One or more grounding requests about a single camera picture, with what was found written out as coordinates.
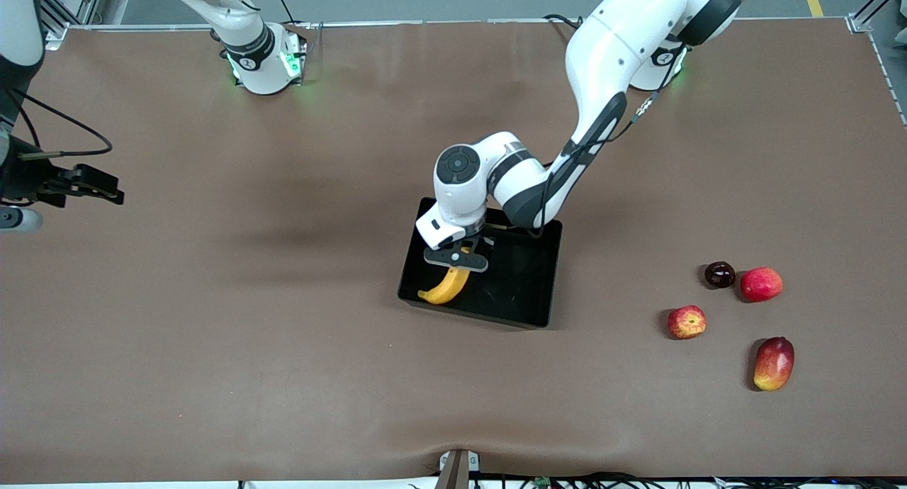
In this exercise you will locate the red yellow apple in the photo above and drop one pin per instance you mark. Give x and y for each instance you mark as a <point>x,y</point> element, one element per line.
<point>686,322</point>

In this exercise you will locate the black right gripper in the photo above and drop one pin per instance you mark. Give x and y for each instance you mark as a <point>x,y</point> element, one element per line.
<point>28,180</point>

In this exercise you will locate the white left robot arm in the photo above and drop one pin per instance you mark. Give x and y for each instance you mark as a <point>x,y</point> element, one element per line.
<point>609,49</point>

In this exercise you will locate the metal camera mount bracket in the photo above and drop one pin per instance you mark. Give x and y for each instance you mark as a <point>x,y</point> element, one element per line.
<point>457,468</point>

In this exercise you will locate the dark purple plum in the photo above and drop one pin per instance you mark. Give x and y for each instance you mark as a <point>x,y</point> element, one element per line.
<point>719,274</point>

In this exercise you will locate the yellow banana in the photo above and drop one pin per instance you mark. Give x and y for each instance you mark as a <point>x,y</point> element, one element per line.
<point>446,288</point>

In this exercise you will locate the aluminium frame profile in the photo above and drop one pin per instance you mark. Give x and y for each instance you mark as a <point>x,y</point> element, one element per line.
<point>861,21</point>
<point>57,32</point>

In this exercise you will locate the brown table mat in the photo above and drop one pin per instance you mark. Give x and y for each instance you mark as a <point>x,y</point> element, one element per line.
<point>212,333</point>

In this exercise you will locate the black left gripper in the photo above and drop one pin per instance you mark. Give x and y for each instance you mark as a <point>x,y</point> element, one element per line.
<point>482,247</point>

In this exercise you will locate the red peach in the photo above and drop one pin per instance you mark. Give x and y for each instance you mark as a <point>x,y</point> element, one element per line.
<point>761,284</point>

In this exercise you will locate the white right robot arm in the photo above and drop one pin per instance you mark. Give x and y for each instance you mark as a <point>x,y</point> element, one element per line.
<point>258,57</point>

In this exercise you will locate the red yellow mango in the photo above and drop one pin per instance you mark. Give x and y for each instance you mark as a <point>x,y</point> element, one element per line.
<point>774,363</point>

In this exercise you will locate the black rectangular plastic tray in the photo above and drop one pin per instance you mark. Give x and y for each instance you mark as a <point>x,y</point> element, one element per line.
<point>517,290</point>

